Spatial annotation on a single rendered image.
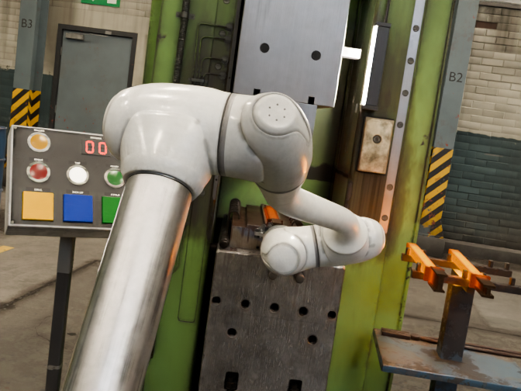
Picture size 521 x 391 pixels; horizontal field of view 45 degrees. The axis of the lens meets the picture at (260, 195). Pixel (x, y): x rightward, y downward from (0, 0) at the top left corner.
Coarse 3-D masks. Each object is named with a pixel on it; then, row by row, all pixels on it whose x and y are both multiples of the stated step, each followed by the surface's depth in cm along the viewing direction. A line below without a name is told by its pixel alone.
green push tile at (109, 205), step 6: (102, 198) 168; (108, 198) 168; (114, 198) 169; (120, 198) 170; (102, 204) 167; (108, 204) 168; (114, 204) 168; (102, 210) 167; (108, 210) 167; (114, 210) 168; (102, 216) 166; (108, 216) 166; (114, 216) 167; (102, 222) 166; (108, 222) 166
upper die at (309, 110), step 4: (300, 104) 182; (304, 104) 182; (308, 104) 182; (304, 108) 182; (308, 108) 182; (312, 108) 182; (316, 108) 182; (304, 112) 182; (308, 112) 183; (312, 112) 183; (308, 116) 183; (312, 116) 183; (308, 120) 183; (312, 120) 183; (312, 124) 183; (312, 128) 183; (312, 132) 183
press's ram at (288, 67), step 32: (256, 0) 178; (288, 0) 178; (320, 0) 179; (256, 32) 179; (288, 32) 179; (320, 32) 180; (256, 64) 180; (288, 64) 181; (320, 64) 181; (288, 96) 182; (320, 96) 182
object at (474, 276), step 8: (456, 256) 180; (456, 264) 178; (464, 264) 170; (472, 272) 160; (480, 272) 161; (472, 280) 155; (480, 280) 150; (488, 280) 151; (480, 288) 151; (488, 288) 145; (488, 296) 146
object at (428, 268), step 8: (416, 248) 183; (416, 256) 174; (424, 256) 173; (424, 264) 162; (432, 264) 163; (424, 272) 156; (432, 272) 155; (440, 272) 149; (424, 280) 156; (432, 280) 154; (440, 280) 147; (432, 288) 150; (440, 288) 147
